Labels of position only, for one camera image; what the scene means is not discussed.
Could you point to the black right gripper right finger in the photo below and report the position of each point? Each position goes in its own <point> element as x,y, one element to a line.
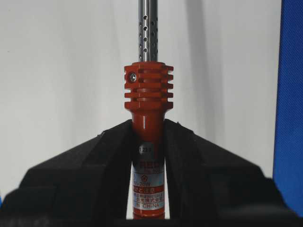
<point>211,187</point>

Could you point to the blue mat strip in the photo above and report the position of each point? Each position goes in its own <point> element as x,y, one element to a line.
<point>288,149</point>

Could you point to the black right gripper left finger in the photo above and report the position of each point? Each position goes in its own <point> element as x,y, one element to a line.
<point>86,186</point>

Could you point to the red soldering iron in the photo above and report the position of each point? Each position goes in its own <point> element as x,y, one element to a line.
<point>148,85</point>

